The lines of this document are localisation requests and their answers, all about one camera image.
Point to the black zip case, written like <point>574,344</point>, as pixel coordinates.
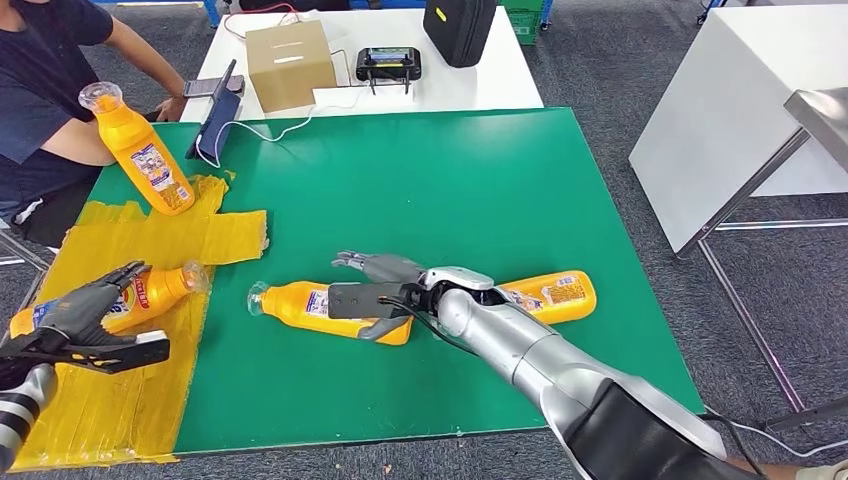
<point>458,33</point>

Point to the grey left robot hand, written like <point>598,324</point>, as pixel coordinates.
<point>73,311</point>

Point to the tablet in navy folio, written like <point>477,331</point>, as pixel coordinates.
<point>215,122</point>

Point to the black controller with screen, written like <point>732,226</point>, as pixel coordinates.
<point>389,63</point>

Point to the yellow taped cardboard sheet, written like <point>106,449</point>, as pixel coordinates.
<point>99,411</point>

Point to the person's leg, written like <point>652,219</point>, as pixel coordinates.
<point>821,472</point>

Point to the person's left forearm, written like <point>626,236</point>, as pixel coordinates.
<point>159,73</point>

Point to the blue metal rack frame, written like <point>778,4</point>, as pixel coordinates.
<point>212,10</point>

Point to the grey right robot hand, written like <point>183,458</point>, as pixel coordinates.
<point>394,268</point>

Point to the grey metal chair frame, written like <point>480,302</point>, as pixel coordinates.
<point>46,264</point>

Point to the grey smartphone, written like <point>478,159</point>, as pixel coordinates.
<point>199,86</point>

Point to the person's left hand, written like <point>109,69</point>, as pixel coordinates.
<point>172,109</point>

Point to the green plastic crate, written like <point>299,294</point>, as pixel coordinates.
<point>524,23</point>

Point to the person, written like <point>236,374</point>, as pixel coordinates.
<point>40,86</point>

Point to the brown cardboard box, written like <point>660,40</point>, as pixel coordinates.
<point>288,69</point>

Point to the stainless steel table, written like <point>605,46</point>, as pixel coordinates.
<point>821,116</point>

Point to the orange bottle with clear cap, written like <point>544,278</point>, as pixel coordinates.
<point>576,308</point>
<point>132,139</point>
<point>285,308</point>
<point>166,288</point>

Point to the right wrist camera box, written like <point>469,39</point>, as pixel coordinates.
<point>361,301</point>

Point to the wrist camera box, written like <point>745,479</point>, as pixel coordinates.
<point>126,358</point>
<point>361,301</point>

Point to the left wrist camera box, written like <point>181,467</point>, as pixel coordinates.
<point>126,358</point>

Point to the large white table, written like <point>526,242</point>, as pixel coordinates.
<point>715,119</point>

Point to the person's right forearm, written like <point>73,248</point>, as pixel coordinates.
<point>73,146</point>

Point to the green table mat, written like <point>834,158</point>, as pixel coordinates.
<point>430,199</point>

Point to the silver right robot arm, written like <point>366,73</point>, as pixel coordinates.
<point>530,351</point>

